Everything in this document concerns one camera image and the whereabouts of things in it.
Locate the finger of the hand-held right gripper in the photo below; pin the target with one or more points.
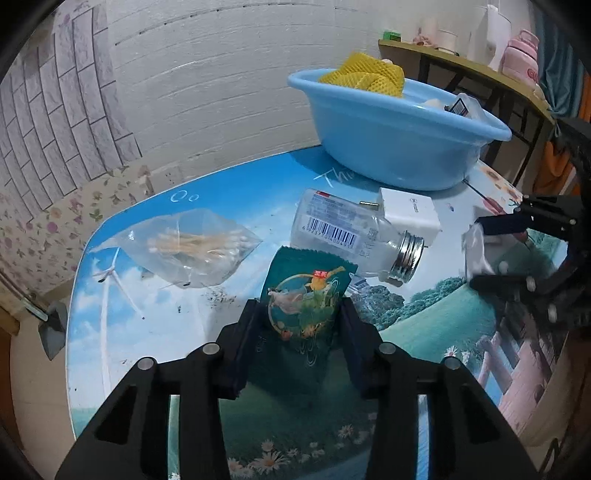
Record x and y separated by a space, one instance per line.
498 282
503 224

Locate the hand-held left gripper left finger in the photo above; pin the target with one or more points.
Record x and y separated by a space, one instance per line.
244 350

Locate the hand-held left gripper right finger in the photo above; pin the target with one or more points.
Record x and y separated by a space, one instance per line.
355 355

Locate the clear plastic item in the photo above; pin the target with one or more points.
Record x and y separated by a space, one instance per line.
475 254

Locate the green snack packet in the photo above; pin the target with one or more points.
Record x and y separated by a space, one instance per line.
304 295

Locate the blue plastic basin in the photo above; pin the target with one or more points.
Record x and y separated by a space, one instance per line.
392 143

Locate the yellow mesh sponge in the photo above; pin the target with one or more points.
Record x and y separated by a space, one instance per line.
364 74

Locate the orange cloth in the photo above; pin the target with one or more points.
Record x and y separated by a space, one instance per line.
554 166

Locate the white charger plug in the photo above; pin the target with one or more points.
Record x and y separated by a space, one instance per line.
411 210

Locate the blue curtain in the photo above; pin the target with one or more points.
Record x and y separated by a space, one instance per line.
561 69

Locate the plastic bag of cotton swabs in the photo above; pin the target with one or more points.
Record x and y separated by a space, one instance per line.
184 244

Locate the white small packet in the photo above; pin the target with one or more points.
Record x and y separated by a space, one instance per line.
461 105

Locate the pink water bottle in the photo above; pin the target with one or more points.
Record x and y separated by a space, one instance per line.
521 55

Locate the clear bottle with silver cap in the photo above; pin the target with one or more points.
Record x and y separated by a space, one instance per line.
332 221

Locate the side table with black legs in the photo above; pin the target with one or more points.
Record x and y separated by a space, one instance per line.
461 60

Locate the white kettle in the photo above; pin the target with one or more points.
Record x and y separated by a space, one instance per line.
496 32

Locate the white cup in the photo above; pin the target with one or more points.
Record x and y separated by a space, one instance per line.
447 40

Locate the grey dustpan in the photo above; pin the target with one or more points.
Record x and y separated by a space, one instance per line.
51 327

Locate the small pink flower ornament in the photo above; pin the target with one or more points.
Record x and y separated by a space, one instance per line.
422 38

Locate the small green box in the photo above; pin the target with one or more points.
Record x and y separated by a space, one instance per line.
391 35

